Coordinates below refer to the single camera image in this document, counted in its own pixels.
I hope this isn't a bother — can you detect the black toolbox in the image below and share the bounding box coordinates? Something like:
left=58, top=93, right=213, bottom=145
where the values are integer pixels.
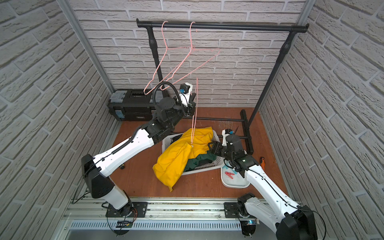
left=107, top=89, right=156, bottom=122

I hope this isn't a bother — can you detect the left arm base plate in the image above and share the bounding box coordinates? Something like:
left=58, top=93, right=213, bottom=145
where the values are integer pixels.
left=106, top=202, right=149, bottom=218

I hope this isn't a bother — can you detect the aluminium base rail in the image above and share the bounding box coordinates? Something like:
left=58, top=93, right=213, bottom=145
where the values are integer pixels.
left=50, top=196, right=319, bottom=240

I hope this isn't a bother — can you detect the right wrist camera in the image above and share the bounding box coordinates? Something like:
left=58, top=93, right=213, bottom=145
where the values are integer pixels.
left=222, top=129, right=235, bottom=146

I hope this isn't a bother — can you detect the black clothes rack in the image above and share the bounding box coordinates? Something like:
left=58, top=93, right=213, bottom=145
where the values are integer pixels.
left=136, top=19, right=310, bottom=155

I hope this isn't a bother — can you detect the pink hanger of yellow shirt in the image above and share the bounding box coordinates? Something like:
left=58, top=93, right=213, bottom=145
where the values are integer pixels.
left=191, top=78, right=199, bottom=147

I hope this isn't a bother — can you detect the red clothespin green shirt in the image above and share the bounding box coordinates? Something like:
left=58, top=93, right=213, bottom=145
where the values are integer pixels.
left=225, top=171, right=235, bottom=179

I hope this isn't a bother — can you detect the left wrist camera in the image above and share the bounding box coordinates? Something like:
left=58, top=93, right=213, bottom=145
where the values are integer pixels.
left=179, top=83, right=193, bottom=107

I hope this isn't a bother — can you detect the white perforated laundry basket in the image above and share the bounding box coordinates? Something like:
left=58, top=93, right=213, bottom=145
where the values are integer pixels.
left=162, top=133, right=225, bottom=176

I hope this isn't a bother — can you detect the pink hanger of black shirt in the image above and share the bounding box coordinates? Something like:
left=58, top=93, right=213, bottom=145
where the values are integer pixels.
left=143, top=20, right=193, bottom=96

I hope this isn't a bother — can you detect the yellow t-shirt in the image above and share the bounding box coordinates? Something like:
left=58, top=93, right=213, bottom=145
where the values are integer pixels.
left=153, top=127, right=214, bottom=191

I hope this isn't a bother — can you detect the orange black screwdriver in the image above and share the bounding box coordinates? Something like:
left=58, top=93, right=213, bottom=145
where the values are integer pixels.
left=260, top=157, right=266, bottom=171

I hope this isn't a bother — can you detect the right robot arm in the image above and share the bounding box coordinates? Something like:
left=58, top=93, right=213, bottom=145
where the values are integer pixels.
left=208, top=134, right=318, bottom=240

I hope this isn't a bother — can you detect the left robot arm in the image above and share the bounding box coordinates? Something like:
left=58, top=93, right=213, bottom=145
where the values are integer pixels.
left=81, top=82, right=196, bottom=217

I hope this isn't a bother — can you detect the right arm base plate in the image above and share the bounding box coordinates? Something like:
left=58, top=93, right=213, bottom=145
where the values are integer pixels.
left=224, top=202, right=250, bottom=219

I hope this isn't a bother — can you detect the white plastic tray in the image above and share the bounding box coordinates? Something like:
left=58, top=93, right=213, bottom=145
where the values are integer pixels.
left=221, top=166, right=250, bottom=189

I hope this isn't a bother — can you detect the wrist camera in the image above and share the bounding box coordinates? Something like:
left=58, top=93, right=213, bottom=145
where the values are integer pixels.
left=222, top=129, right=235, bottom=146
left=179, top=83, right=193, bottom=107

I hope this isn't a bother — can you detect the green t-shirt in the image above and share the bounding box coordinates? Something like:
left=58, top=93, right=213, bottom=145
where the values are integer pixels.
left=184, top=152, right=217, bottom=172

